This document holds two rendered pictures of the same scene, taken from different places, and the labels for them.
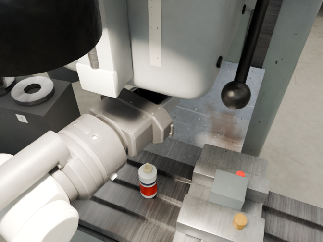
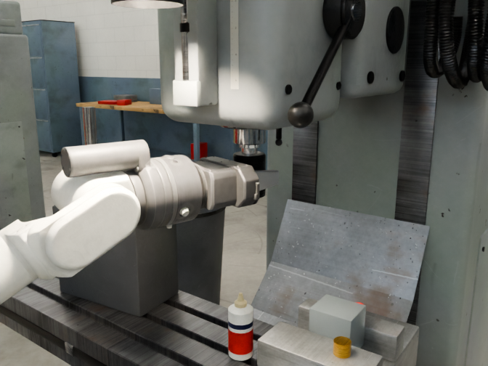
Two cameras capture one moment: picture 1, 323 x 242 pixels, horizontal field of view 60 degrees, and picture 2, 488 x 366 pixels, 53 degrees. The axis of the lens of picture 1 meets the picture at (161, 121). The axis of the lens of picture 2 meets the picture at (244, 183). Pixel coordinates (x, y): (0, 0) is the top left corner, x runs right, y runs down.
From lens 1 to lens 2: 40 cm
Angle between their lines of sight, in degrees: 34
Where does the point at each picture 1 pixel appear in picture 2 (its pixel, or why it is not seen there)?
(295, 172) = not seen: outside the picture
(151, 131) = (234, 186)
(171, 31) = (245, 55)
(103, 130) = (184, 160)
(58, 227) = (120, 200)
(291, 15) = (446, 149)
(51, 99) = not seen: hidden behind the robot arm
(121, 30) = (210, 54)
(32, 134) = (115, 255)
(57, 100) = not seen: hidden behind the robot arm
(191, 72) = (260, 88)
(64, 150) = (146, 152)
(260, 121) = (438, 318)
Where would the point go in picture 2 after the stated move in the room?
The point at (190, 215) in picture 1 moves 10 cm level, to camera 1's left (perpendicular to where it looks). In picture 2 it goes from (277, 338) to (206, 327)
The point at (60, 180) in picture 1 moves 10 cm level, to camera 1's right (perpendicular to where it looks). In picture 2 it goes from (134, 181) to (215, 186)
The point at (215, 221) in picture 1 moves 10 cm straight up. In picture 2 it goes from (310, 346) to (312, 274)
